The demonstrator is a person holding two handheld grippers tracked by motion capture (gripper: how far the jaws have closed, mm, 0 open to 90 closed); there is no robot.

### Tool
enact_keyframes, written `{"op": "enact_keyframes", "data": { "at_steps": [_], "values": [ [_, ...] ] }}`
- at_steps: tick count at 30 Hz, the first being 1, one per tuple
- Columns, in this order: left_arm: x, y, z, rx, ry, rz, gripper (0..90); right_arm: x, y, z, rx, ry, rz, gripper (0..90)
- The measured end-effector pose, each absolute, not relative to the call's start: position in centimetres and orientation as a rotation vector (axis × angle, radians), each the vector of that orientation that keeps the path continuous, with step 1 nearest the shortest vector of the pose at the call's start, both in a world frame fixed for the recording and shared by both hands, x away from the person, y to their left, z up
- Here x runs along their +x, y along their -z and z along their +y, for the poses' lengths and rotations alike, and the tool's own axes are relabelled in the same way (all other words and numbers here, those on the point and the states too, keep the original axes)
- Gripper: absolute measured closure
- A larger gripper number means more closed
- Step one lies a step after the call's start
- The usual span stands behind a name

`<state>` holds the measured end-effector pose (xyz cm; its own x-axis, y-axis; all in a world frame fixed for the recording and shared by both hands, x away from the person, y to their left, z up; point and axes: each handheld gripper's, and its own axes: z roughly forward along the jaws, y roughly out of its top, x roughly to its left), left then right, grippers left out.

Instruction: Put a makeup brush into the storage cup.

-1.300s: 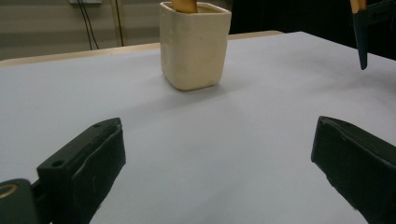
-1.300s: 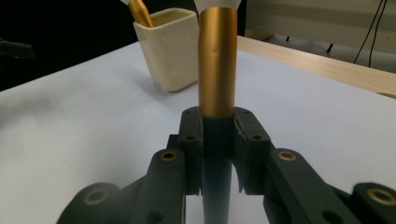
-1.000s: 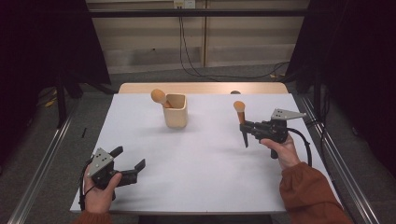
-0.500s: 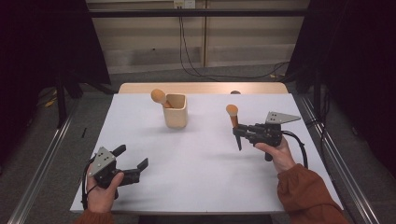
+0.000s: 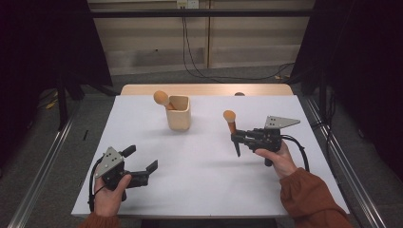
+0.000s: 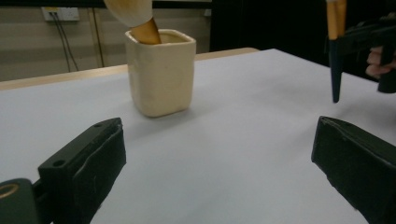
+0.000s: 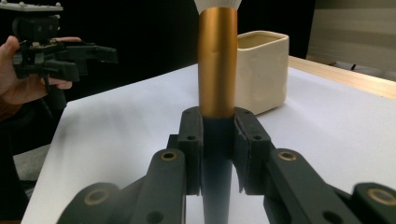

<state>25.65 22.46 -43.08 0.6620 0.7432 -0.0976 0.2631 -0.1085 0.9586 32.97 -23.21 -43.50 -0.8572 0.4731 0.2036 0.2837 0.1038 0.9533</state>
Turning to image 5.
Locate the beige wooden cup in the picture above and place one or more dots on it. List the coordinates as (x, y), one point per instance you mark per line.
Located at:
(179, 118)

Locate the black metal stand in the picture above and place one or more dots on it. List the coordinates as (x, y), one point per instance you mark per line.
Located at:
(62, 104)
(323, 95)

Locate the person's left hand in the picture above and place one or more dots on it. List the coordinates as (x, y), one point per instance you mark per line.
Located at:
(107, 202)

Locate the aluminium floor rail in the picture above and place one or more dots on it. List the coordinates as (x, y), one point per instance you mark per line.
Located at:
(41, 177)
(364, 196)

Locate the person's right hand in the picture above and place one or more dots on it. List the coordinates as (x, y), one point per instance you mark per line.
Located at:
(282, 161)

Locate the black horizontal bar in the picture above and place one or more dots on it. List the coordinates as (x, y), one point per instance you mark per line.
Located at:
(202, 13)

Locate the white wall socket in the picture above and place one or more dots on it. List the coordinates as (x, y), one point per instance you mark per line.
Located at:
(187, 3)

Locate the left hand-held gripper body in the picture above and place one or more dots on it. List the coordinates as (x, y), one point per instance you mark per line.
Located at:
(109, 161)

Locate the dark curtain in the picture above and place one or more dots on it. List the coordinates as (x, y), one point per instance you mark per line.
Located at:
(364, 79)
(38, 63)

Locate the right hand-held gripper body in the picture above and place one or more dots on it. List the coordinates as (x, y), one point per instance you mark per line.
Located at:
(269, 137)

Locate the small makeup brush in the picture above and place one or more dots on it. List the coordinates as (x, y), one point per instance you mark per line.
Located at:
(229, 116)

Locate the white table sheet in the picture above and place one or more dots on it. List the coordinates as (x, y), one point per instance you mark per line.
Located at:
(196, 190)

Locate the large makeup brush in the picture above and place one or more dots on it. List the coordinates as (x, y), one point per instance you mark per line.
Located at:
(161, 98)

